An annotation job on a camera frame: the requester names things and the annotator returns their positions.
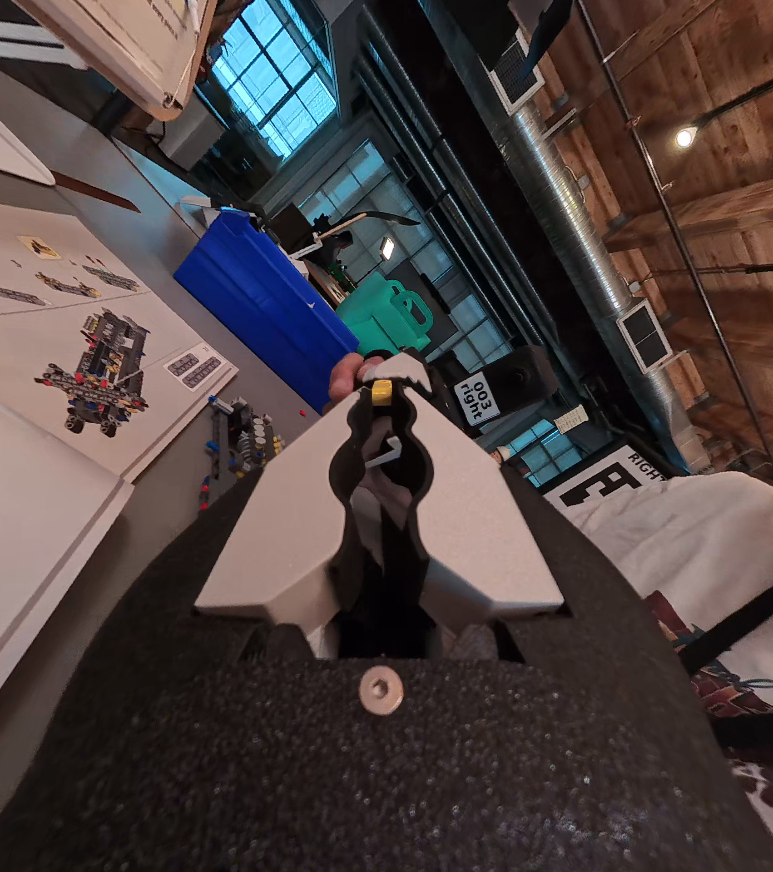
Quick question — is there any grey lego car chassis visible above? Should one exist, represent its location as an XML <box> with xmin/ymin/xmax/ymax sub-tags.
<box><xmin>199</xmin><ymin>395</ymin><xmax>287</xmax><ymax>512</ymax></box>

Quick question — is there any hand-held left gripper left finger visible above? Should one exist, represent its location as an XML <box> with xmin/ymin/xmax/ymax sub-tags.
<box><xmin>193</xmin><ymin>390</ymin><xmax>363</xmax><ymax>660</ymax></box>

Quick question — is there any blue plastic bin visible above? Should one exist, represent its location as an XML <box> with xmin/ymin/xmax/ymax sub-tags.
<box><xmin>174</xmin><ymin>208</ymin><xmax>360</xmax><ymax>416</ymax></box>

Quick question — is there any green tote with handle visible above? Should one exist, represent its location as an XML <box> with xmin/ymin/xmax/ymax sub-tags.
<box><xmin>335</xmin><ymin>272</ymin><xmax>435</xmax><ymax>358</ymax></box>

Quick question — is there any white air vent grille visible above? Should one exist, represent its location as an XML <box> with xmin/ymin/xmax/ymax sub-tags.
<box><xmin>617</xmin><ymin>300</ymin><xmax>674</xmax><ymax>374</ymax></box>
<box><xmin>489</xmin><ymin>30</ymin><xmax>544</xmax><ymax>115</ymax></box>

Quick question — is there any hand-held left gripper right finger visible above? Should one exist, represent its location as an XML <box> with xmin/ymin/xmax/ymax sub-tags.
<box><xmin>396</xmin><ymin>387</ymin><xmax>565</xmax><ymax>660</ymax></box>

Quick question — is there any black strap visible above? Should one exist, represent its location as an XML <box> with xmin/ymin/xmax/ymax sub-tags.
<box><xmin>676</xmin><ymin>571</ymin><xmax>773</xmax><ymax>750</ymax></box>

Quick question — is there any person's right hand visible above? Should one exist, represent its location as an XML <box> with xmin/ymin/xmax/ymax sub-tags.
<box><xmin>328</xmin><ymin>353</ymin><xmax>370</xmax><ymax>404</ymax></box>

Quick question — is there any arched grid window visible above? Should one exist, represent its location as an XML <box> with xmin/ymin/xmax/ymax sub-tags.
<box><xmin>213</xmin><ymin>0</ymin><xmax>340</xmax><ymax>161</ymax></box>

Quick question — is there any large grid window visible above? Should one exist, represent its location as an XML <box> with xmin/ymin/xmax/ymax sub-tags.
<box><xmin>421</xmin><ymin>272</ymin><xmax>588</xmax><ymax>488</ymax></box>

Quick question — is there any tan board on white arm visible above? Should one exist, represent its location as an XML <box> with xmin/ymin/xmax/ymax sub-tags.
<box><xmin>291</xmin><ymin>210</ymin><xmax>421</xmax><ymax>260</ymax></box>

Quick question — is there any white printed t-shirt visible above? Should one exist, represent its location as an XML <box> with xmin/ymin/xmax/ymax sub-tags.
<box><xmin>574</xmin><ymin>470</ymin><xmax>773</xmax><ymax>872</ymax></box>

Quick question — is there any white sign with black pattern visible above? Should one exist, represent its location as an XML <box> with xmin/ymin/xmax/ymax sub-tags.
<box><xmin>542</xmin><ymin>443</ymin><xmax>674</xmax><ymax>510</ymax></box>

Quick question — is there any lego instruction booklet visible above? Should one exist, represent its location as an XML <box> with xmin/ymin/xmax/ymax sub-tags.
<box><xmin>0</xmin><ymin>198</ymin><xmax>241</xmax><ymax>757</ymax></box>

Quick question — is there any silver spiral air duct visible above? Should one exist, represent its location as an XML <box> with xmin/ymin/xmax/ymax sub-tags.
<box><xmin>496</xmin><ymin>41</ymin><xmax>694</xmax><ymax>471</ymax></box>

